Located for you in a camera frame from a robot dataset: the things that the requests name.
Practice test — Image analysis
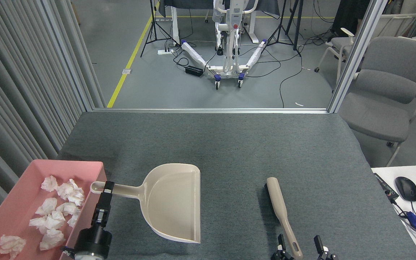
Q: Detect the black power adapter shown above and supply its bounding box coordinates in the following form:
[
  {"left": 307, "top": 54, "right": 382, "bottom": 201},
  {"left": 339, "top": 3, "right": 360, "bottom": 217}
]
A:
[{"left": 185, "top": 65, "right": 204, "bottom": 77}]

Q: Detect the beige hand brush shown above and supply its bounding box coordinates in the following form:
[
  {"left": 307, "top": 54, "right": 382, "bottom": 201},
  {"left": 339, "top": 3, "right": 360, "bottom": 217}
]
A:
[{"left": 265, "top": 177, "right": 303, "bottom": 260}]

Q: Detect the slim black device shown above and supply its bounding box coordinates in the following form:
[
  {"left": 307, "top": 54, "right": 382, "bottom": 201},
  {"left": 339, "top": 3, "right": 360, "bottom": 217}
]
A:
[{"left": 373, "top": 173, "right": 399, "bottom": 201}]

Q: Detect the black floor cable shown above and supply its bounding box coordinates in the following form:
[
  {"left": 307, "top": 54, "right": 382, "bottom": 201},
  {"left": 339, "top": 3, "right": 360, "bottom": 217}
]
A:
[{"left": 279, "top": 61, "right": 304, "bottom": 108}]

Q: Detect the white stand on wheels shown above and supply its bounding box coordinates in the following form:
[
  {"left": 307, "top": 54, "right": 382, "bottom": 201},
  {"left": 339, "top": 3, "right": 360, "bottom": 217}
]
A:
[{"left": 180, "top": 0, "right": 268, "bottom": 90}]

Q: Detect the grey office chair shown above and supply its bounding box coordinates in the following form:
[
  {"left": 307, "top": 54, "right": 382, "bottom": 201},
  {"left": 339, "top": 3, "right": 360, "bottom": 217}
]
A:
[{"left": 339, "top": 36, "right": 416, "bottom": 167}]

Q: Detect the black tripod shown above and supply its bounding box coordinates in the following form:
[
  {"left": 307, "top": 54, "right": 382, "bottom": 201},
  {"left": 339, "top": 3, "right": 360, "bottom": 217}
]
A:
[
  {"left": 266, "top": 0, "right": 304, "bottom": 57},
  {"left": 140, "top": 0, "right": 179, "bottom": 57}
]

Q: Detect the grey curtain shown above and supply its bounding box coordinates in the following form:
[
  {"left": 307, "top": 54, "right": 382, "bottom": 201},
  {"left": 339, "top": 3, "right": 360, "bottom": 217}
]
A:
[{"left": 0, "top": 0, "right": 106, "bottom": 235}]

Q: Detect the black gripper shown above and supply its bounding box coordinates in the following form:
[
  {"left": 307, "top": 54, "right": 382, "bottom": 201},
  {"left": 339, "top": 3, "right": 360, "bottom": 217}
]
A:
[{"left": 74, "top": 181, "right": 115, "bottom": 255}]

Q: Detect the white desk with black cloth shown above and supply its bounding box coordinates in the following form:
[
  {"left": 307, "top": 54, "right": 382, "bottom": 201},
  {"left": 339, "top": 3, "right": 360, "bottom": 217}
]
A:
[{"left": 157, "top": 0, "right": 281, "bottom": 46}]

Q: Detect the white chair back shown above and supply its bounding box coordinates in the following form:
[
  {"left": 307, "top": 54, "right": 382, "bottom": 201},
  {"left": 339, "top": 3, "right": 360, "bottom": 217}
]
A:
[{"left": 370, "top": 14, "right": 416, "bottom": 38}]

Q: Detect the silver post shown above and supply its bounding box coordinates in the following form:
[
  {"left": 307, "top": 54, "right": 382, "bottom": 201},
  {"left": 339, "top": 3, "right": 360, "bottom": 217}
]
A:
[{"left": 328, "top": 0, "right": 388, "bottom": 113}]

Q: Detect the pink plastic bin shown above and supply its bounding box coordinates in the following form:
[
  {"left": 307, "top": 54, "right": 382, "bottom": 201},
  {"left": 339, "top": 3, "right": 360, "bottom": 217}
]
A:
[{"left": 0, "top": 160, "right": 108, "bottom": 260}]

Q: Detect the silver rail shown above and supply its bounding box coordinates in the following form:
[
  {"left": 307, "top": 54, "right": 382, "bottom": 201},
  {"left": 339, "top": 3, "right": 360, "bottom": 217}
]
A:
[{"left": 92, "top": 108, "right": 329, "bottom": 114}]

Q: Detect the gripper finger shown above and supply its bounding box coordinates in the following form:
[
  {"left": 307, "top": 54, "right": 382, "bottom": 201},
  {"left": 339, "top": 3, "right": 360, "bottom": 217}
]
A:
[
  {"left": 271, "top": 234, "right": 294, "bottom": 260},
  {"left": 314, "top": 235, "right": 337, "bottom": 260}
]

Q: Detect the beige plastic dustpan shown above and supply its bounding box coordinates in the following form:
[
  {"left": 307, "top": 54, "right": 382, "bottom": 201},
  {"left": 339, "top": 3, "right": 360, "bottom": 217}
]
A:
[{"left": 90, "top": 163, "right": 201, "bottom": 243}]

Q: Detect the black computer mouse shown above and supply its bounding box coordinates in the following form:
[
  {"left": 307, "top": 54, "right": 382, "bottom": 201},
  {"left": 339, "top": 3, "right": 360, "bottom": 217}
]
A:
[{"left": 395, "top": 177, "right": 416, "bottom": 202}]

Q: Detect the grey chair with white frame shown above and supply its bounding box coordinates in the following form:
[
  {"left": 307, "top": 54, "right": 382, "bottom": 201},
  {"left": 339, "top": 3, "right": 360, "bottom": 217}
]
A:
[{"left": 315, "top": 28, "right": 356, "bottom": 85}]

